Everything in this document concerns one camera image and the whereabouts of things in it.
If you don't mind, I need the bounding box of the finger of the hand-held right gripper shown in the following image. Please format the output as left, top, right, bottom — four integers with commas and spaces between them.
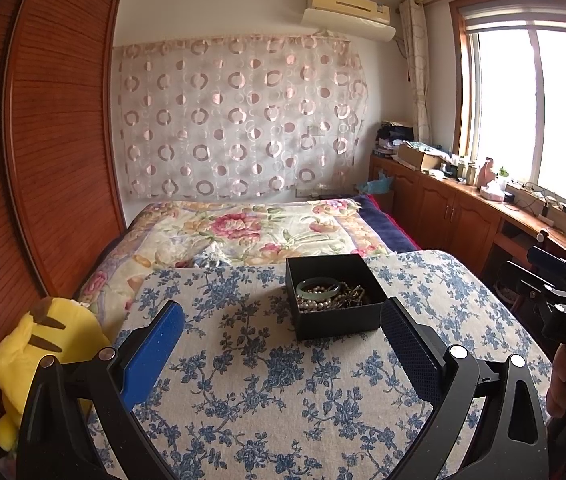
527, 246, 566, 293
507, 259, 566, 313

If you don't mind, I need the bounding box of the cardboard box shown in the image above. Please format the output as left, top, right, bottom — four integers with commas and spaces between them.
396, 142, 442, 172

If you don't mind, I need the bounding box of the black jewelry box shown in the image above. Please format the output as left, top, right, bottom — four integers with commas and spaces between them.
284, 253, 393, 342

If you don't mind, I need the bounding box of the wall air conditioner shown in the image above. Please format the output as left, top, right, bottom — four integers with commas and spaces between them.
301, 0, 398, 42

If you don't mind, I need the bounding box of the wooden cabinet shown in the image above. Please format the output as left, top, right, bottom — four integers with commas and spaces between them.
368, 152, 566, 291

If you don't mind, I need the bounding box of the navy blue blanket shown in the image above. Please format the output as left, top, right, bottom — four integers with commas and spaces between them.
352, 193, 425, 254

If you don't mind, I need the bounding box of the window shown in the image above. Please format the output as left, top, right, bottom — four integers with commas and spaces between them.
447, 0, 566, 233

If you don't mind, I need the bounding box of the wooden wardrobe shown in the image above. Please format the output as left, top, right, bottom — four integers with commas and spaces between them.
0, 0, 128, 480

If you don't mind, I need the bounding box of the pink floral quilt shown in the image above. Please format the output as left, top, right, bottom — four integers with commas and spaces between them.
75, 197, 390, 322

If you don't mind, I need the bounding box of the blue plastic bag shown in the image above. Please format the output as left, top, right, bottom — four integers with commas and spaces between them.
359, 171, 395, 196

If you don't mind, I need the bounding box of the sheer curtain with circles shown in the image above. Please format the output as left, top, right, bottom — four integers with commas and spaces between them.
112, 31, 370, 202

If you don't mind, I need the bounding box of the cream window curtain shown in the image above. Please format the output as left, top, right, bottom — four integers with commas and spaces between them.
397, 0, 432, 145

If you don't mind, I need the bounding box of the green jade bangle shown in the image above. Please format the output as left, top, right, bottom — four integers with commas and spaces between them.
296, 276, 342, 297

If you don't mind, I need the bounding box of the white power strip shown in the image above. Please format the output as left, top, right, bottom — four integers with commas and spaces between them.
504, 182, 556, 221

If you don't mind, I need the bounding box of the blue floral cloth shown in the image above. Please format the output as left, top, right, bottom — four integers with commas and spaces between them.
88, 250, 555, 480

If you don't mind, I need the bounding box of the silver metal chain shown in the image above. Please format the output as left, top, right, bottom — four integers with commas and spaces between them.
342, 283, 376, 307

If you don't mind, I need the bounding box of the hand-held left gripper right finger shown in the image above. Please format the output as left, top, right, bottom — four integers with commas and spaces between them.
379, 297, 547, 480

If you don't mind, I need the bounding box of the pink figurine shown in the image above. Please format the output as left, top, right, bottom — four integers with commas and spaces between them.
478, 157, 499, 189

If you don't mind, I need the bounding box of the yellow plush toy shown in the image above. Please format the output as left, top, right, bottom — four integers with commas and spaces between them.
0, 296, 114, 454

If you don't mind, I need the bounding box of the white pearl necklace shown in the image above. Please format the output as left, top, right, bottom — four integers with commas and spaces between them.
295, 281, 345, 314

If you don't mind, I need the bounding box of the pile of clothes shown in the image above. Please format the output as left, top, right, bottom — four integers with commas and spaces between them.
374, 120, 417, 159

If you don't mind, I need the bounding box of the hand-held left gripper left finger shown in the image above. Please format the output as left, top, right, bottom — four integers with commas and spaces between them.
16, 301, 186, 480

